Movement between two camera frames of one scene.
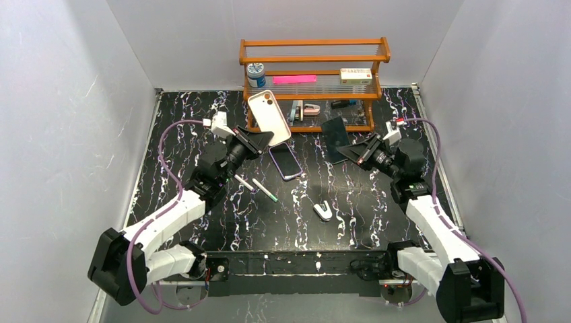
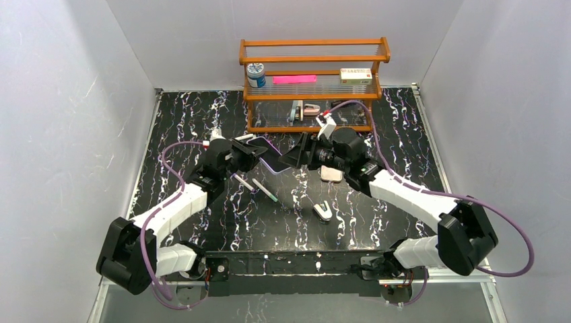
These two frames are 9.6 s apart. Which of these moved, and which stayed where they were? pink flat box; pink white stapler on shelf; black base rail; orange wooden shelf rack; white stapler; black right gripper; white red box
Moved: black right gripper
Stayed: pink flat box; black base rail; pink white stapler on shelf; orange wooden shelf rack; white red box; white stapler
